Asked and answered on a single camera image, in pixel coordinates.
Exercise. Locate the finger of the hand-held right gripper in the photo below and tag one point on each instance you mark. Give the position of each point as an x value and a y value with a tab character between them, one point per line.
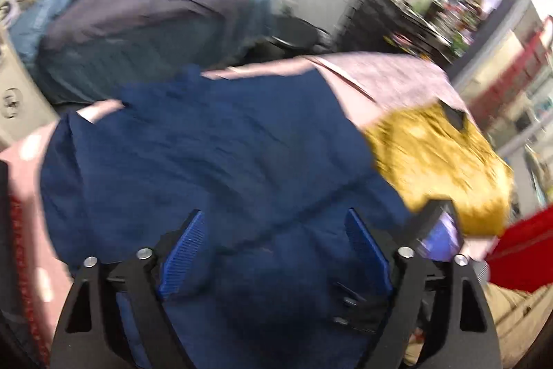
438	237
367	313

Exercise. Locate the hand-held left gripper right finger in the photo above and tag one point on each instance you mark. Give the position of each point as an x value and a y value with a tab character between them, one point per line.
369	252

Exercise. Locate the beige fleece cloth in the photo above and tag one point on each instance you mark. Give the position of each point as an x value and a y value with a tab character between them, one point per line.
522	325

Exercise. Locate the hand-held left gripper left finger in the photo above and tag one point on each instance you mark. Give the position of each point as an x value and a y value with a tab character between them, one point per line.
183	256

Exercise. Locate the black chair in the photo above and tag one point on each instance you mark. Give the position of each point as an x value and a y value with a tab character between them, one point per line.
293	36

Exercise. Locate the red patterned cloth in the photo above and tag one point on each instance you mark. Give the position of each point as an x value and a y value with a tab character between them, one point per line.
30	265

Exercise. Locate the navy blue garment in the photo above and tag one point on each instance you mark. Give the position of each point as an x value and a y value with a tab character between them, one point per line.
207	161

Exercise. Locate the wall socket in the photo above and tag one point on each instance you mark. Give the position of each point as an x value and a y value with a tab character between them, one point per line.
11	103

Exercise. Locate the gold velvet garment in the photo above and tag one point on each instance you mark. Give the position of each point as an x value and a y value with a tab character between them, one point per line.
432	161

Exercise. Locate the pink dotted blanket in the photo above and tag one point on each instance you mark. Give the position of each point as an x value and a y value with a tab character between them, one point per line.
389	75

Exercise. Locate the red shelf unit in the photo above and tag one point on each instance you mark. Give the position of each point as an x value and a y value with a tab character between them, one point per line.
514	75

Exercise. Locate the black metal rack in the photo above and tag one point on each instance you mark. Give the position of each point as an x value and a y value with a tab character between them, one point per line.
401	14

